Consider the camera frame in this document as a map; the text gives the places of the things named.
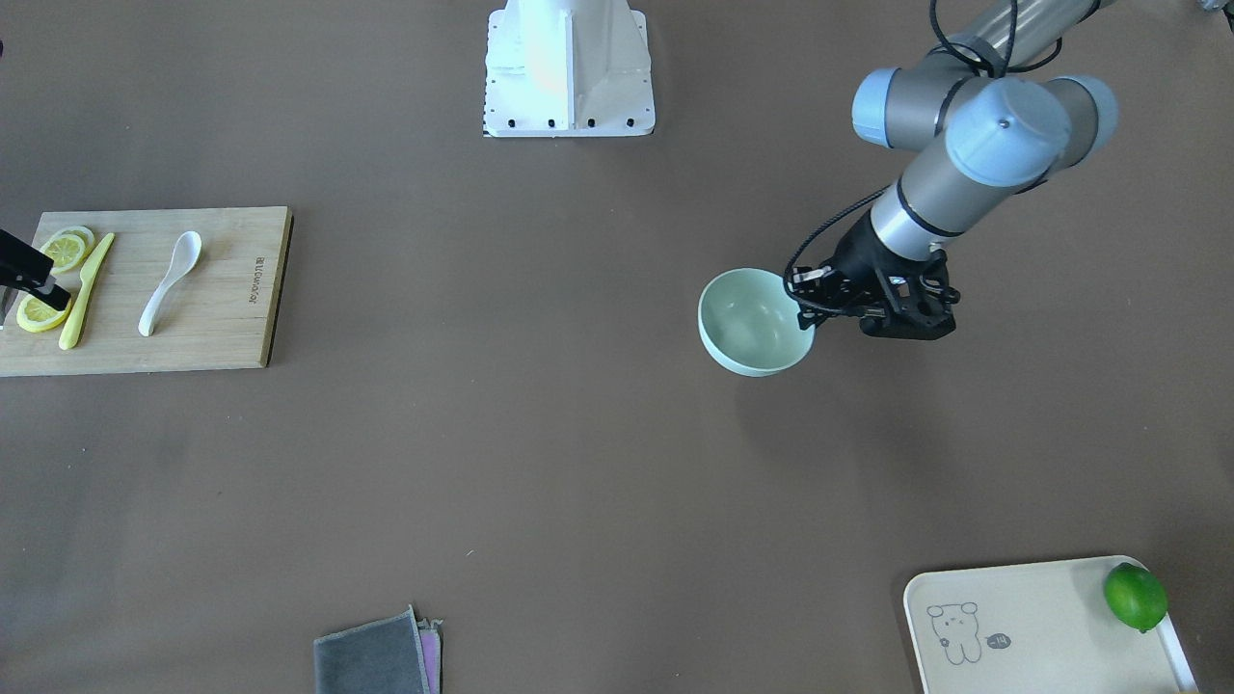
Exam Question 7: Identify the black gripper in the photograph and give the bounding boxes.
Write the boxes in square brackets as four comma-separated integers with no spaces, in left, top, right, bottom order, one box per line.
[792,210,930,330]

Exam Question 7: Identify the pale green bowl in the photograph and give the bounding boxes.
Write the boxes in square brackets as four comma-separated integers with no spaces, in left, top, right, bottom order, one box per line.
[697,268,814,378]

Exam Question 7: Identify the white ceramic spoon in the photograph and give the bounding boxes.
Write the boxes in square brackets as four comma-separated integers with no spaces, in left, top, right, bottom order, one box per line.
[137,228,204,337]

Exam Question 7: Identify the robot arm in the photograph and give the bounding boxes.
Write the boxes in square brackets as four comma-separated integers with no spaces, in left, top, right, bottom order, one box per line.
[781,1,1119,341]

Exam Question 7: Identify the lower top lemon slice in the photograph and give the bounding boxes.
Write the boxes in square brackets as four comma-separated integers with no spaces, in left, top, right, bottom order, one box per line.
[14,295,73,333]

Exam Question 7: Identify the lemon slice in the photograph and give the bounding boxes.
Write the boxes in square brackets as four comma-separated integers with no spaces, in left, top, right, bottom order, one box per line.
[39,226,95,277]
[14,295,73,333]

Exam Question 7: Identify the upper lemon slice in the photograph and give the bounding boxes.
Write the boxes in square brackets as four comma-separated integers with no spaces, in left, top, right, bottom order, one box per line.
[39,226,95,277]

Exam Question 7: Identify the yellow plastic knife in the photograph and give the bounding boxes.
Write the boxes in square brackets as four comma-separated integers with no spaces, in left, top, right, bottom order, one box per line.
[58,232,116,351]

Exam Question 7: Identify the bamboo cutting board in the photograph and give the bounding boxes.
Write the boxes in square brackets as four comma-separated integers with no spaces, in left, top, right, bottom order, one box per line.
[1,206,294,377]

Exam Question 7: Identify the beige rabbit tray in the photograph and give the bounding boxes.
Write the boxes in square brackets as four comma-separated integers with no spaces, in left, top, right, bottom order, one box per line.
[902,556,1198,693]

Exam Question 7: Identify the green lime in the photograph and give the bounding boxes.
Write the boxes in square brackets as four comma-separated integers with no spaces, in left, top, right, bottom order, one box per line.
[1103,562,1169,633]

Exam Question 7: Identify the grey folded cloth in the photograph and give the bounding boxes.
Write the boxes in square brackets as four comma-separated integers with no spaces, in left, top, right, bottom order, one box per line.
[313,606,443,693]

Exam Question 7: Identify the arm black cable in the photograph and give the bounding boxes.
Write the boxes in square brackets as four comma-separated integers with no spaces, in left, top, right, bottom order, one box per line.
[784,0,1062,319]

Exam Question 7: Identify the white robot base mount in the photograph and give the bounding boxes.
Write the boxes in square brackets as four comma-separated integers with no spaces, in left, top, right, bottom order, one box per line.
[482,1,656,138]

